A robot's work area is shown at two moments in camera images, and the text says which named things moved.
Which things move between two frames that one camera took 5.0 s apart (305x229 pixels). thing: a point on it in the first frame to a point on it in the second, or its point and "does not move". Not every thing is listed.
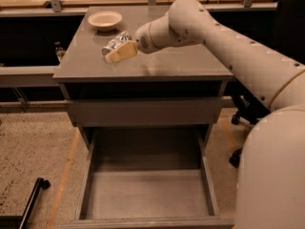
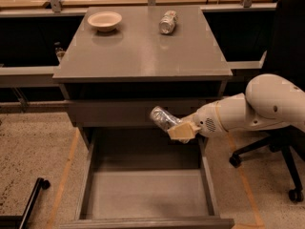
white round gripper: (142, 40) to (206, 121)
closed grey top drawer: (146, 112) does not move
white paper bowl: (105, 21) does not move
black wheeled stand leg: (20, 221) does not move
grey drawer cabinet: (178, 85) does not move
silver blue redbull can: (119, 39) to (164, 118)
